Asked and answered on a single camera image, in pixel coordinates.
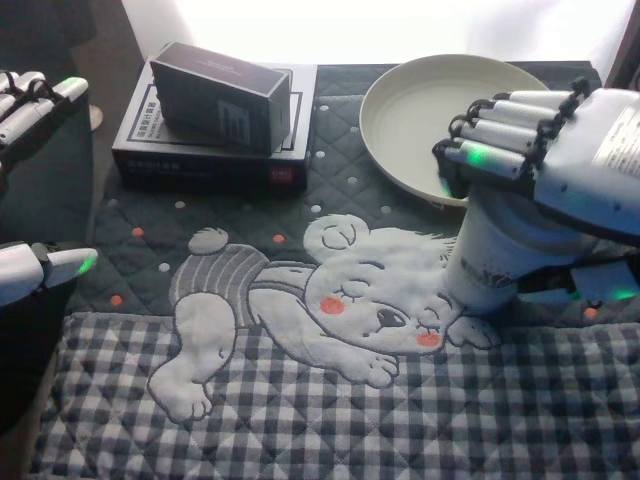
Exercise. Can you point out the small purple white box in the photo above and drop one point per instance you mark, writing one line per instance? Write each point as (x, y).
(215, 100)

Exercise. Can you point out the cream round plate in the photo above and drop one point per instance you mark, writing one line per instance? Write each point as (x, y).
(410, 115)

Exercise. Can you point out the grey quilt with bear print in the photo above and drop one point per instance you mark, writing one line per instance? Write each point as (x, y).
(300, 415)

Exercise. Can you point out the calculator box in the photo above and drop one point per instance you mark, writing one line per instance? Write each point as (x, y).
(200, 167)

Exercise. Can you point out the bright white panel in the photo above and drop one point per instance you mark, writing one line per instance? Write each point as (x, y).
(350, 30)

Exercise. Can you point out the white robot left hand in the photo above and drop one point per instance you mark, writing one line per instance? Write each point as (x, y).
(20, 270)

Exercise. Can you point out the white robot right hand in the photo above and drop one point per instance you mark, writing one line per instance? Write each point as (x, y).
(575, 185)

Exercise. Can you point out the white paper coffee cup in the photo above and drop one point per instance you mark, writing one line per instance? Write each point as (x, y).
(482, 260)

